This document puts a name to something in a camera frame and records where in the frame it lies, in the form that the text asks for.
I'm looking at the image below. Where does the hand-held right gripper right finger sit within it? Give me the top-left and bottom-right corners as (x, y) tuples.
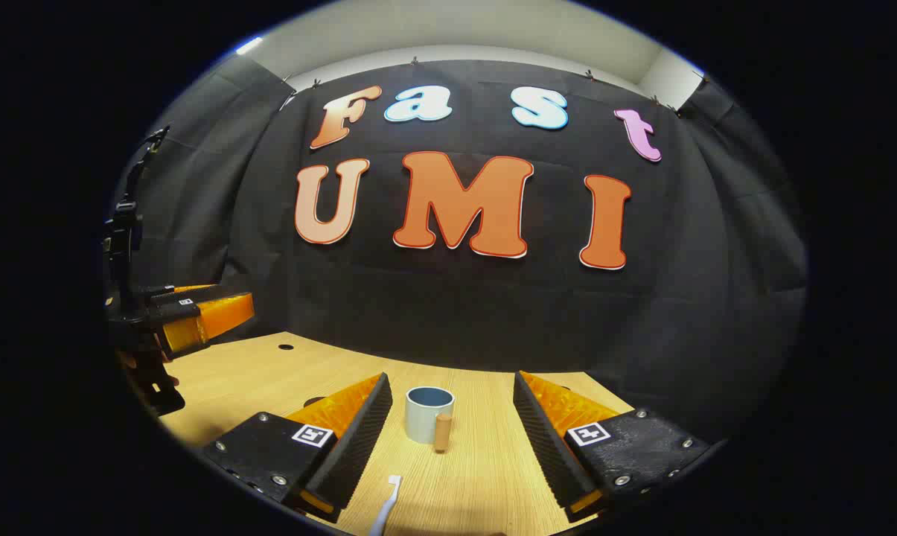
(513, 371), (713, 523)

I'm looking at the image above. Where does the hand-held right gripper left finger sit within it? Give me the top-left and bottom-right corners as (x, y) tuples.
(201, 372), (394, 523)

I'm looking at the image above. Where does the light blue cup wooden handle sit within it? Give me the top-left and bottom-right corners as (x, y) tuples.
(405, 386), (456, 453)

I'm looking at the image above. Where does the white toothbrush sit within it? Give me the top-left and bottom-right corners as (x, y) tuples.
(368, 475), (403, 536)

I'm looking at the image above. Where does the wooden desktop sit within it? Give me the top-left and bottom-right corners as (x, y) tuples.
(158, 331), (635, 536)

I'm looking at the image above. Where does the black backdrop cloth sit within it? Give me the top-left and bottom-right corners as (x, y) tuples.
(117, 56), (810, 447)

